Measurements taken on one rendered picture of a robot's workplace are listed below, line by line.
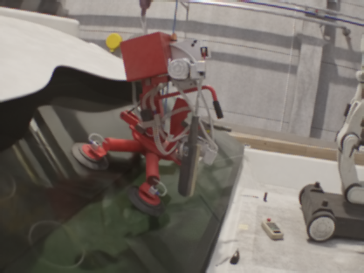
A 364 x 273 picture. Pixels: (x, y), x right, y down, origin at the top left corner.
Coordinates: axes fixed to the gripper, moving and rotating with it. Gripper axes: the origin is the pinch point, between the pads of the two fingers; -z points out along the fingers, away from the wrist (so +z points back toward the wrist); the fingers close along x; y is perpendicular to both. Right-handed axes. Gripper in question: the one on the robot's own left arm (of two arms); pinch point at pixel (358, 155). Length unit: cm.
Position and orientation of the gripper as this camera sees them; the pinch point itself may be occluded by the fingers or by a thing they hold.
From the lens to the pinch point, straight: 213.5
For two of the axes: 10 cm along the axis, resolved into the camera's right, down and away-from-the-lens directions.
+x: -9.3, -3.6, 1.2
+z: 3.2, -9.1, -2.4
